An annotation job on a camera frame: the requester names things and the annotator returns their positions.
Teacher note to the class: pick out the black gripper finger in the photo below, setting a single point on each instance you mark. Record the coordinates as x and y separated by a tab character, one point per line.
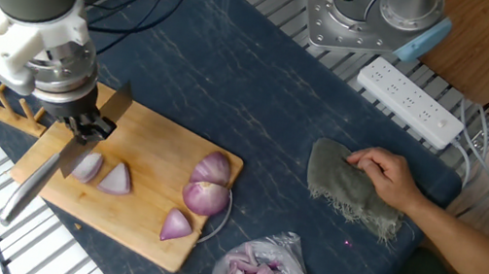
103	128
80	132

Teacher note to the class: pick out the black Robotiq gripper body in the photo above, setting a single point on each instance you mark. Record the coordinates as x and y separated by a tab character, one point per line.
74	110

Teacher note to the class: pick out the steel cleaver knife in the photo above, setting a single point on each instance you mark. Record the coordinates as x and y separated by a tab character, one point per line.
26	193

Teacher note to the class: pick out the clear plastic bag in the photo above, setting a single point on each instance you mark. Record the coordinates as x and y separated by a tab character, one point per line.
296	273

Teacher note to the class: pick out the grey frayed cloth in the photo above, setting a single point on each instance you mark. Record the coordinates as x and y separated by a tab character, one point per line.
340	186

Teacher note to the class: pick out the person's right forearm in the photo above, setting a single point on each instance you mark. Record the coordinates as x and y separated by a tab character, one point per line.
463	245

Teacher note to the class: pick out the person's right hand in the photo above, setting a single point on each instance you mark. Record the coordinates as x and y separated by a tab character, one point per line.
388	179

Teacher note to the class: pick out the cut red onion piece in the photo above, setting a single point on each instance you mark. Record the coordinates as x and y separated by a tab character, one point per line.
91	168

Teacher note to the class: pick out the red onion chunk white face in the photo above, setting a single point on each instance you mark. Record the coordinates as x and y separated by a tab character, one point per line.
117	181

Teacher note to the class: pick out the wooden cutting board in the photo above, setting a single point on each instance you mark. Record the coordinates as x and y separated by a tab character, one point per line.
158	153

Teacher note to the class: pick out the red onion quarter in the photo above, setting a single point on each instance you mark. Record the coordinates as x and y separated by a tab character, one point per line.
212	169

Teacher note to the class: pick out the small red onion wedge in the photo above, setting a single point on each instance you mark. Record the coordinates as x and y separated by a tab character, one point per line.
174	227

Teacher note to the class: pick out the red onion half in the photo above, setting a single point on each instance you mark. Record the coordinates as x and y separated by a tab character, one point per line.
205	198

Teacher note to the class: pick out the dark blue marbled mat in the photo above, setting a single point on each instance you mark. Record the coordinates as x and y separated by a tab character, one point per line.
257	85

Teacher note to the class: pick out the white power strip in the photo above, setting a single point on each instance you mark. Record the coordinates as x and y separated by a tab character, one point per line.
407	101

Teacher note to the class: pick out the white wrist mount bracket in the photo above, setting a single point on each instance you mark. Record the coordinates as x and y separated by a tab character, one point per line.
3	45

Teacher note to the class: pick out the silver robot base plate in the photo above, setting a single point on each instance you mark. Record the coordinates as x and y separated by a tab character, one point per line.
336	23

